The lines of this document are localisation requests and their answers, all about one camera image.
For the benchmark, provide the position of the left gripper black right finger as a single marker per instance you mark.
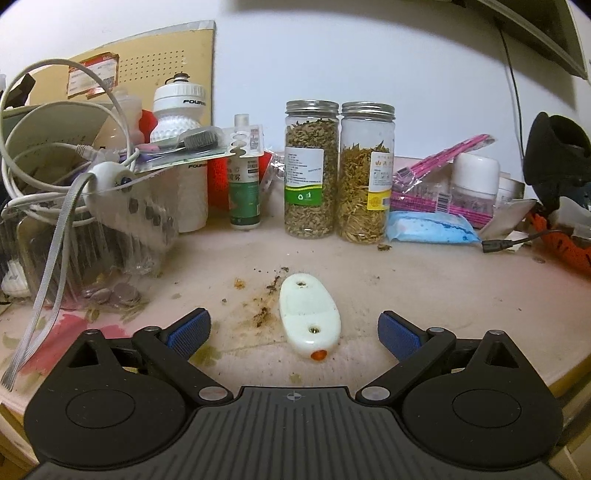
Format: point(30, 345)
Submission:
point(434, 365)

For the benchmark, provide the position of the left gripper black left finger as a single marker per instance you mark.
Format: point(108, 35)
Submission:
point(151, 368)

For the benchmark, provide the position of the white oval plastic device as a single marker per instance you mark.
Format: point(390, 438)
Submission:
point(310, 317)

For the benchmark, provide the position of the pile of coins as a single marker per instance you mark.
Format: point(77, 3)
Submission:
point(120, 295)

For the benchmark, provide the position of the clear plastic organiser box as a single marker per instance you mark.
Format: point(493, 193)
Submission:
point(99, 258)

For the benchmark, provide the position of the blue tissue packet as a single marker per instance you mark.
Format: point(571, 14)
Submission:
point(430, 227)

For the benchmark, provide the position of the white power strip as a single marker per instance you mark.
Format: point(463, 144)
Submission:
point(120, 200)

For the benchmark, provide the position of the pink striped plastic packet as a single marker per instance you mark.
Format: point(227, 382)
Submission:
point(425, 185)

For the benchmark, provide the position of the orange knitted item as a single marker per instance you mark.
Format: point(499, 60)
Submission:
point(562, 247)

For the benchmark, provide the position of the white cap small jar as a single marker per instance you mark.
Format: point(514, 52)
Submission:
point(475, 183)

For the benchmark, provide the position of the green white spray bottle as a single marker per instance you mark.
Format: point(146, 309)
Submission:
point(243, 179)

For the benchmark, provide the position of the herb jar yellow label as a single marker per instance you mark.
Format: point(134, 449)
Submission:
point(366, 170)

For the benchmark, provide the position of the black cloth item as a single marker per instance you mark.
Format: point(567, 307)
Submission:
point(557, 161)

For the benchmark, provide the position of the white sports water bottle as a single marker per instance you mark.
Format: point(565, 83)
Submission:
point(178, 106)

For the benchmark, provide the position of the herb jar green label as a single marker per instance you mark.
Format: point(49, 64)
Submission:
point(311, 161)

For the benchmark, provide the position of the cardboard package with label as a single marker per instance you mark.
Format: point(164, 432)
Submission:
point(147, 60)

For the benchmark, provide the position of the black usb cable plug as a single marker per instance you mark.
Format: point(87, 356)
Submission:
point(494, 246)

